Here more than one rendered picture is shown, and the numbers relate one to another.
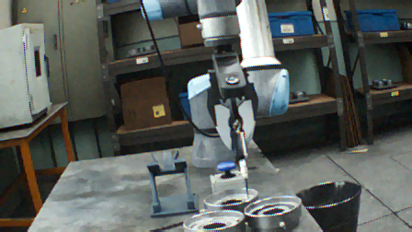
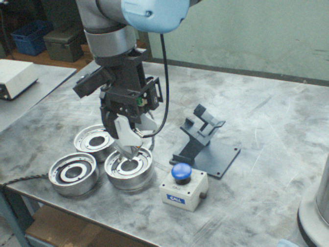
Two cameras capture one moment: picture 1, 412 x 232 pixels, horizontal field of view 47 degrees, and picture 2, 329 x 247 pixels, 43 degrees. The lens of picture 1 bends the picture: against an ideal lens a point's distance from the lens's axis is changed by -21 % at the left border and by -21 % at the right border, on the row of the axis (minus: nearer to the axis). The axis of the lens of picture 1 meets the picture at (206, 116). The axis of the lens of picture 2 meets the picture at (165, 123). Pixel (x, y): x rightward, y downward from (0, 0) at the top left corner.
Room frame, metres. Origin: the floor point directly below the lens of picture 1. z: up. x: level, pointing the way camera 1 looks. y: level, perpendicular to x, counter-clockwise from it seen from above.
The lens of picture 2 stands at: (1.56, -0.49, 1.41)
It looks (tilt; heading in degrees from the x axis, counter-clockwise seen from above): 35 degrees down; 130
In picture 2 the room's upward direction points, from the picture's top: 11 degrees counter-clockwise
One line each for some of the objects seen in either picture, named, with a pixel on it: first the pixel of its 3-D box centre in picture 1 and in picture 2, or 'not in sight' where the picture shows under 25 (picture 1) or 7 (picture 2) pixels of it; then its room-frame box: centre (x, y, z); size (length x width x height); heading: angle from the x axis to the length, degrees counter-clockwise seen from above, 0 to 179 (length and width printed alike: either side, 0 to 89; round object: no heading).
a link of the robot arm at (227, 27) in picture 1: (219, 28); (112, 36); (1.12, -0.05, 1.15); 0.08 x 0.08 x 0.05
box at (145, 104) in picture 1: (144, 100); not in sight; (4.62, 0.45, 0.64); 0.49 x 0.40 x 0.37; 98
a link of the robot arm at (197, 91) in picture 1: (214, 98); not in sight; (1.54, -0.03, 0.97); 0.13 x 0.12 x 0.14; 76
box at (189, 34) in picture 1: (200, 23); not in sight; (4.65, -0.07, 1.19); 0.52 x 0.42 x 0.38; 93
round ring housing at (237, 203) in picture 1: (232, 206); (130, 168); (1.04, -0.02, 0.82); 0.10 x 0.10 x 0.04
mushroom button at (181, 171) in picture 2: (227, 174); (182, 177); (1.19, -0.03, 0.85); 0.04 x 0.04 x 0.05
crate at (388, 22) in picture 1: (372, 20); not in sight; (4.75, -1.71, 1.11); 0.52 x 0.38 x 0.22; 93
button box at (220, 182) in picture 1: (229, 184); (186, 187); (1.19, -0.03, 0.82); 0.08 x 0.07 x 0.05; 3
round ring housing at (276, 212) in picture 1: (273, 215); (74, 175); (0.94, -0.09, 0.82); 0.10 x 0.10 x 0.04
